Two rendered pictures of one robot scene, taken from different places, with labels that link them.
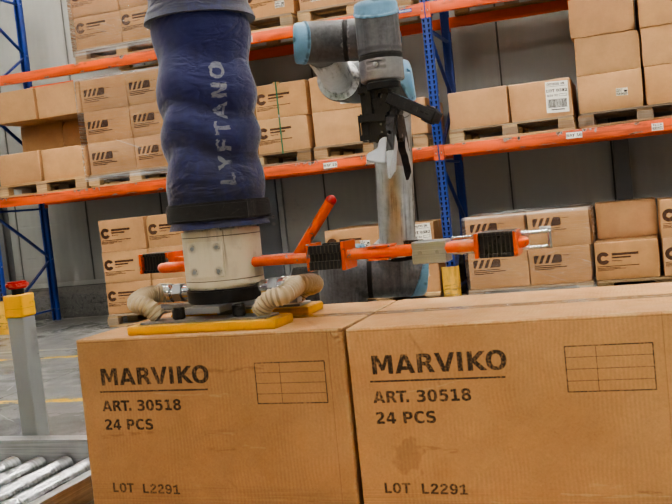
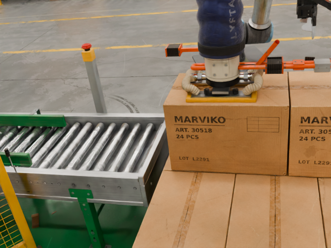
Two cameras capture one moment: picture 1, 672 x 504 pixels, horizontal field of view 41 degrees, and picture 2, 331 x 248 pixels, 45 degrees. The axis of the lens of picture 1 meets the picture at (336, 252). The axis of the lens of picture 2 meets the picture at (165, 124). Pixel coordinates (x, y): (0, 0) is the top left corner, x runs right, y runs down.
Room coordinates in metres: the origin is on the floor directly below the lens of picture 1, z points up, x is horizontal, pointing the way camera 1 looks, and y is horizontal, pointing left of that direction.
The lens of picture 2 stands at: (0.16, 0.63, 1.84)
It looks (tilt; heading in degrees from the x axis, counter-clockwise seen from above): 30 degrees down; 358
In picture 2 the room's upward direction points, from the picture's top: 8 degrees counter-clockwise
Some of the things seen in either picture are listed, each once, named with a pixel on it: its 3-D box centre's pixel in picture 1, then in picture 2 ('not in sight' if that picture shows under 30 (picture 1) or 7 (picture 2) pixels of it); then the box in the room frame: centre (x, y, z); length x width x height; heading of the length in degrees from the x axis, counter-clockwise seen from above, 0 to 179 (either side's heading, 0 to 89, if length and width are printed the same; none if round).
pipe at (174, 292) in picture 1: (226, 293); (222, 78); (1.98, 0.25, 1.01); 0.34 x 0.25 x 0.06; 71
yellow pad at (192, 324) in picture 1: (209, 317); (220, 93); (1.89, 0.28, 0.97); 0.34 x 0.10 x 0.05; 71
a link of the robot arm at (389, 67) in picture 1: (381, 72); not in sight; (1.87, -0.13, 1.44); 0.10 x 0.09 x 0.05; 162
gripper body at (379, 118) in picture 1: (382, 113); (307, 3); (1.87, -0.12, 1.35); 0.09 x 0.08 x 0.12; 72
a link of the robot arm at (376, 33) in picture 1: (377, 30); not in sight; (1.87, -0.13, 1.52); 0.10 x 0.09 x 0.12; 175
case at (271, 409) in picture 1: (252, 407); (229, 120); (2.00, 0.22, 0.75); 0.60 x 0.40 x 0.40; 71
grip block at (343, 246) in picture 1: (331, 255); (274, 65); (1.90, 0.01, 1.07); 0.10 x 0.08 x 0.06; 161
